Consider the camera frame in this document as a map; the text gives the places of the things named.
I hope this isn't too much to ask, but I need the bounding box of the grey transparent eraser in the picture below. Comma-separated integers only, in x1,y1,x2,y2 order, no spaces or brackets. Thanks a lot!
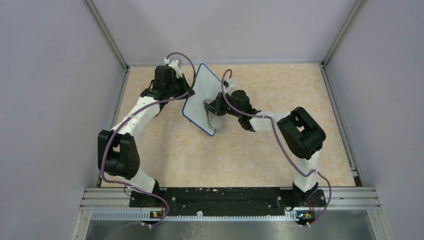
203,99,224,131

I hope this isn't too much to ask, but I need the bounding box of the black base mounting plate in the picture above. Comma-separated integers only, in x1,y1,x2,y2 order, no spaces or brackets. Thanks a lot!
129,187,327,217

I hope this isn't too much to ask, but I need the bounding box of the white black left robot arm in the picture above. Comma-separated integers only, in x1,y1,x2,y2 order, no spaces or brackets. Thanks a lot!
97,60,195,207

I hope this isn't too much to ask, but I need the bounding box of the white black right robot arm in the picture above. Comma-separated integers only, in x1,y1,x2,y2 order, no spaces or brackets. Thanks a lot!
203,90,326,210

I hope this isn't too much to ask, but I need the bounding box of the white cable duct strip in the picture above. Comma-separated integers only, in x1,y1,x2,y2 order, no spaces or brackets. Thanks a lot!
91,210,299,222

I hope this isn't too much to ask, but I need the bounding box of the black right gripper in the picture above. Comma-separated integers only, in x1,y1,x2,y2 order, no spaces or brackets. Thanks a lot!
204,93,241,119

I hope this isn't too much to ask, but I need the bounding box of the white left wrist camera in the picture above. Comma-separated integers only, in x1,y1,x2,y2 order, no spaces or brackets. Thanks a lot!
164,57,183,79

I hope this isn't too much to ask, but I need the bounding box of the blue framed whiteboard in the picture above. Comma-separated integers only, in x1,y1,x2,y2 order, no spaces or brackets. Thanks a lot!
181,63,222,137

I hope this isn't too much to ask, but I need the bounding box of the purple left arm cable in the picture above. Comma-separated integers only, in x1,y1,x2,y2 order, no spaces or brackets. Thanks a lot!
99,51,197,229

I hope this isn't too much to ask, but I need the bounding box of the aluminium front rail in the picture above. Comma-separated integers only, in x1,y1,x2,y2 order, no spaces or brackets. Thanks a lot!
79,187,382,210

